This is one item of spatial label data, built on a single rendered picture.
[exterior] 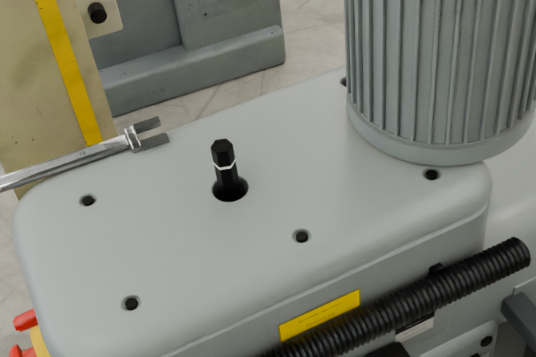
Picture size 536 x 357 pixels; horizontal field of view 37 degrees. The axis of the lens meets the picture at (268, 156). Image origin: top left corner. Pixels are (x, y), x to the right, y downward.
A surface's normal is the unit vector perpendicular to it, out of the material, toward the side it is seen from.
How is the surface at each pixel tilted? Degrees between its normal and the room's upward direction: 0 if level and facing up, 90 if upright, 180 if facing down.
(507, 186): 0
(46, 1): 90
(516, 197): 4
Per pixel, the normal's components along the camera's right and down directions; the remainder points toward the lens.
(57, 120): 0.42, 0.61
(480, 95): 0.19, 0.68
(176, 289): -0.10, -0.71
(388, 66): -0.63, 0.59
